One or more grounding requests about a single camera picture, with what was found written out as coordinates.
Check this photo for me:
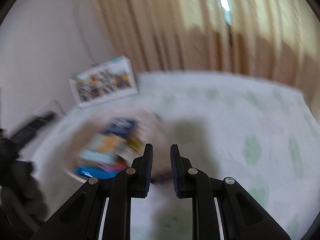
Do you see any blue snack packet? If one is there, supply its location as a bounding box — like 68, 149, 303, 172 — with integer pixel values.
74, 166, 118, 180

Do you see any navy soda cracker pack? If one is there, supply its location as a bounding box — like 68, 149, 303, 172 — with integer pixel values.
79, 118, 140, 166

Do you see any pink plastic basket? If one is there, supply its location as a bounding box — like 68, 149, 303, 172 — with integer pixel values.
62, 107, 162, 182

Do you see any green patterned tablecloth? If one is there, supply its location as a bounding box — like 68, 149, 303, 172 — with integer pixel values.
33, 72, 319, 239

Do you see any photo calendar card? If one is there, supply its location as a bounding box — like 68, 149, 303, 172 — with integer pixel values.
69, 56, 138, 109

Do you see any beige curtain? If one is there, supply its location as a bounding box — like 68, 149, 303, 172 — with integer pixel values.
89, 0, 320, 98

